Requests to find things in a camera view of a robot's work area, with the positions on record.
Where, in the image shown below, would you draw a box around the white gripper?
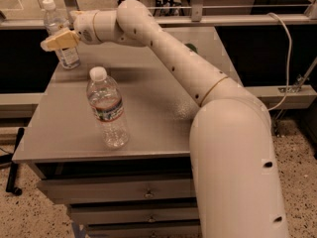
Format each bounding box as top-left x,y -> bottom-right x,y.
41,11 -> 99,52

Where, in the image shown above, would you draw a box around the clear bottle white label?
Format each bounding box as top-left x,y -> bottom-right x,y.
43,0 -> 80,69

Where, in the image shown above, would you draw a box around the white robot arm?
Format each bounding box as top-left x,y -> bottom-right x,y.
41,0 -> 289,238

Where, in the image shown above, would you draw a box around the clear bottle colourful label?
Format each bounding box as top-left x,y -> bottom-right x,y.
86,66 -> 130,149

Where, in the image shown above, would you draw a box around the green yellow sponge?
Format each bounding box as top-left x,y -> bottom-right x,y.
185,43 -> 198,54

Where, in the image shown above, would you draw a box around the black stand leg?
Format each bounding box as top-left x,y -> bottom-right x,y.
6,128 -> 25,196

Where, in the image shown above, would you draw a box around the grey drawer cabinet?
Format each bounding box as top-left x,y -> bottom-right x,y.
12,27 -> 246,238

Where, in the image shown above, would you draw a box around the white cable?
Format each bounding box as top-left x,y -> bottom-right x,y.
266,12 -> 294,112

